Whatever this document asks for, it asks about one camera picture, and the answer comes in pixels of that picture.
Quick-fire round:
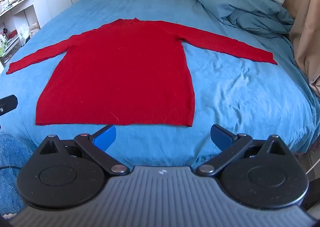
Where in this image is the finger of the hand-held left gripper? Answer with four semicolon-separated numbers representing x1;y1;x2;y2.
0;95;19;118

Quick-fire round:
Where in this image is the beige curtain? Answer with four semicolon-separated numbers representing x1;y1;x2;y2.
281;0;320;98

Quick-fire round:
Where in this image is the blue fluffy rug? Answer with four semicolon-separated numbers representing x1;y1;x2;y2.
0;131;40;217

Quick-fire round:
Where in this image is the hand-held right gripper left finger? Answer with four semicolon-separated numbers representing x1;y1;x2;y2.
37;124;130;176

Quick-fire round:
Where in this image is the white shelf unit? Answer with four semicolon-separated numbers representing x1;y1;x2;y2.
0;0;50;68

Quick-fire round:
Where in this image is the blue bed sheet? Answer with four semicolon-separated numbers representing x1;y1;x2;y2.
0;0;317;167

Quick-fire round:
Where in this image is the red knit sweater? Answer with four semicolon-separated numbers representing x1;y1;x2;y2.
5;17;278;127

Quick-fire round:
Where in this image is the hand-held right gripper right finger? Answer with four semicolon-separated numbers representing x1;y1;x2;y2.
196;124;288;176

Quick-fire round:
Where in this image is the teal pillow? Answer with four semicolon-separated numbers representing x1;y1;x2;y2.
187;0;295;39

